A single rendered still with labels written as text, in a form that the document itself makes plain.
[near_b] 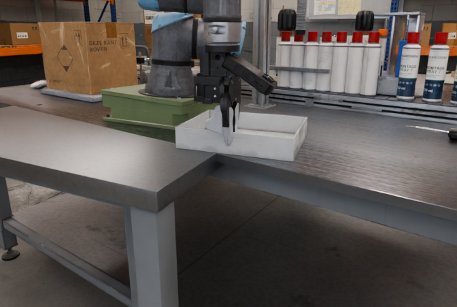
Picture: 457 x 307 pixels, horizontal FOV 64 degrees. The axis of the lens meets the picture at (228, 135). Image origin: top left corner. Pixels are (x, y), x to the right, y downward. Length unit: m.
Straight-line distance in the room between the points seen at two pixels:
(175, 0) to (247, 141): 0.34
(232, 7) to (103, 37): 0.87
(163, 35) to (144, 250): 0.58
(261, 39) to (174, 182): 0.72
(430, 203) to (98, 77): 1.22
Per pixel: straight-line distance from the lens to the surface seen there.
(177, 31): 1.04
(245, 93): 1.44
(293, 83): 1.37
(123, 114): 1.10
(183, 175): 0.70
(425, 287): 1.55
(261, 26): 1.26
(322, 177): 0.70
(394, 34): 1.37
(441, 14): 5.72
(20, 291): 1.95
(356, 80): 1.30
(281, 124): 0.95
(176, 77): 1.04
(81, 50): 1.51
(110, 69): 1.55
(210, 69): 0.76
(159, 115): 1.02
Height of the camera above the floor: 1.09
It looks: 16 degrees down
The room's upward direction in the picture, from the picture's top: straight up
